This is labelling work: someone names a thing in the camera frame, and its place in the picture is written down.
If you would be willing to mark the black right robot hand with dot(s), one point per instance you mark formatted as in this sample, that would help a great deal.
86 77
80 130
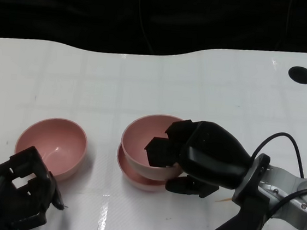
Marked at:
212 151

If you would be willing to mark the pink plastic bowl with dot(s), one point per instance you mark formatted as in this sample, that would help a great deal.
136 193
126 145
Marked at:
146 184
54 140
140 135

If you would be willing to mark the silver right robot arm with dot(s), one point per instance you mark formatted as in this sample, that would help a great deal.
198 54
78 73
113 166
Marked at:
295 206

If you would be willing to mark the orange wooden sliver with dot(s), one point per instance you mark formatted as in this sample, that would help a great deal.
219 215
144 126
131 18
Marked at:
224 200

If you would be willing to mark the black round table grommet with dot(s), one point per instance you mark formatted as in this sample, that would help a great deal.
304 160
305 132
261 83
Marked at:
301 75

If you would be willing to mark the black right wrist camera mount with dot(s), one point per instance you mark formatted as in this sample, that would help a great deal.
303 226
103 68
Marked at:
240 228

